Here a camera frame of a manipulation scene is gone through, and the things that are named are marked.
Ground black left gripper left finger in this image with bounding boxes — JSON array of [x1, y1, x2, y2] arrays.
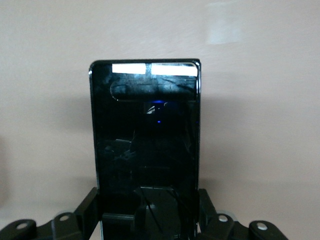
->
[[0, 186, 102, 240]]

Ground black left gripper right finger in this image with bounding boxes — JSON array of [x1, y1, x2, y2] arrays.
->
[[197, 188, 291, 240]]

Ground tall black smartphone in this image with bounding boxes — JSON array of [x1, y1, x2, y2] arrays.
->
[[88, 58, 202, 240]]

